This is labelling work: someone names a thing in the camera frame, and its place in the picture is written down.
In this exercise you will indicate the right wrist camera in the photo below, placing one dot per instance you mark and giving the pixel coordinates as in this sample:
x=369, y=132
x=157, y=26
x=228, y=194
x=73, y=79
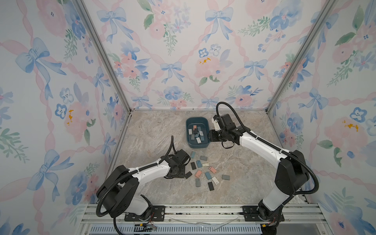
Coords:
x=215, y=123

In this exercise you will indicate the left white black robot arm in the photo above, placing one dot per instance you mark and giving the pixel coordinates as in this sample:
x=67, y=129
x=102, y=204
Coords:
x=117, y=195

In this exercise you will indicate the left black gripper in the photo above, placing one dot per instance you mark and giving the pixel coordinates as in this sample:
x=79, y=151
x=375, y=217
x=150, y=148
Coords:
x=182, y=174

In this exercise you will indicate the teal eraser lower centre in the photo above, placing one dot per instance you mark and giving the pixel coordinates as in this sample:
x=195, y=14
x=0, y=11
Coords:
x=208, y=175

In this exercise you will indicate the grey eraser bottom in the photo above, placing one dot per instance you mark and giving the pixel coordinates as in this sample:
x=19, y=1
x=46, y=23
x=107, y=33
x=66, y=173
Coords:
x=197, y=183

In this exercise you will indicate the black eraser tilted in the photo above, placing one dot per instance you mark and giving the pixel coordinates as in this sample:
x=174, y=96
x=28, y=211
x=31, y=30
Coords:
x=188, y=175

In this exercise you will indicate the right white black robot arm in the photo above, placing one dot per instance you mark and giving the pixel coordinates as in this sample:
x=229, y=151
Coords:
x=293, y=176

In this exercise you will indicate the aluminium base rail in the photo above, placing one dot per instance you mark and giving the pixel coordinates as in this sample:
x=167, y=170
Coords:
x=208, y=219

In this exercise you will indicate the dark teal storage box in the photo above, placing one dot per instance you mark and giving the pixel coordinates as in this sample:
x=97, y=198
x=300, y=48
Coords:
x=197, y=132

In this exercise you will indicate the black eraser bottom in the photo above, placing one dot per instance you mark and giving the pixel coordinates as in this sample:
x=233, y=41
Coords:
x=210, y=185

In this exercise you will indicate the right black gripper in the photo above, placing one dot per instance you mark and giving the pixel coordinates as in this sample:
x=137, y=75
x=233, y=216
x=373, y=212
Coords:
x=212, y=136

